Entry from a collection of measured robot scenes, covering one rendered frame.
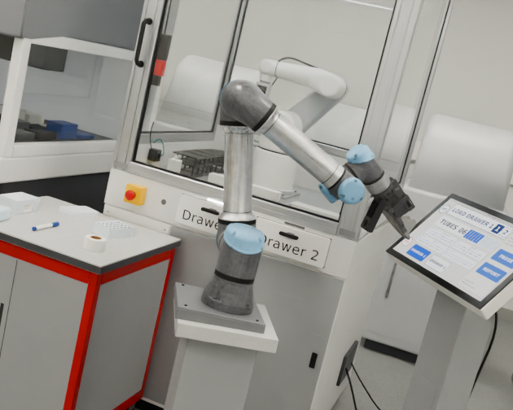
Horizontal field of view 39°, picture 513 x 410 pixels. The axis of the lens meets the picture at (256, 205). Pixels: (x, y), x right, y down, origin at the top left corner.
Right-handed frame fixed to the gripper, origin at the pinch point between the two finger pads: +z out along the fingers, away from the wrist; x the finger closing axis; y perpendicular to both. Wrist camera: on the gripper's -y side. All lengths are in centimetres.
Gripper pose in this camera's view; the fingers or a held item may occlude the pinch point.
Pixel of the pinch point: (405, 237)
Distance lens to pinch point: 237.7
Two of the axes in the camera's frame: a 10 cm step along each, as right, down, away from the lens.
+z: 5.5, 7.3, 4.1
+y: 7.7, -6.3, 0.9
